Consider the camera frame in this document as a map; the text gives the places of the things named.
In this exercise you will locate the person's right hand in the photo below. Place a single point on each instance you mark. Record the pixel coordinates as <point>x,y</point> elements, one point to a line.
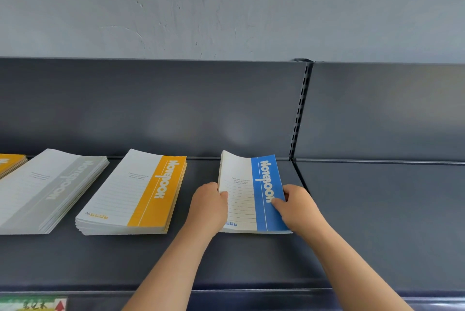
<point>301,212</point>

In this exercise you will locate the person's left hand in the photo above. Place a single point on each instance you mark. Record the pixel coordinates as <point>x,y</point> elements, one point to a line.
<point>207,209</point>

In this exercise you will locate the small blue notebook stack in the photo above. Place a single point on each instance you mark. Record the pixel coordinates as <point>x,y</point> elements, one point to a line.
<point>239,183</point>

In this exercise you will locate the small orange notebook stack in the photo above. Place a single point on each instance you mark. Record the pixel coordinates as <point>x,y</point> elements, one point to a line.
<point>123,190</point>
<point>11,162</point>

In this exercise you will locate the small grey notebook stack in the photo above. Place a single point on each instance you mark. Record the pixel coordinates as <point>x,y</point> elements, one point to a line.
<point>36,190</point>

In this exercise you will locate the person's right forearm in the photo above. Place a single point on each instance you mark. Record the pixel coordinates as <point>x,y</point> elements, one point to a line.
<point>359,274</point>

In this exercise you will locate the person's left forearm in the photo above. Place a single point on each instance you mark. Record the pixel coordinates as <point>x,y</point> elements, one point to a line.
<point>167,274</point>

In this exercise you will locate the slotted dark metal upright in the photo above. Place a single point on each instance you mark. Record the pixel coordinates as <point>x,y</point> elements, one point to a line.
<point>301,110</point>

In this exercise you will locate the dark grey back panel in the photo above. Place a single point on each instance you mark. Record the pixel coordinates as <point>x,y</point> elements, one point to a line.
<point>392,110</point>
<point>145,107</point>

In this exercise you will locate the yellow white price tag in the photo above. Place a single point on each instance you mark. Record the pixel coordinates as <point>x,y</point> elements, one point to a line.
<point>32,304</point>

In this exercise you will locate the clear plastic price rail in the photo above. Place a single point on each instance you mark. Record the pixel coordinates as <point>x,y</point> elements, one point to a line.
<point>254,301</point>
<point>436,304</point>

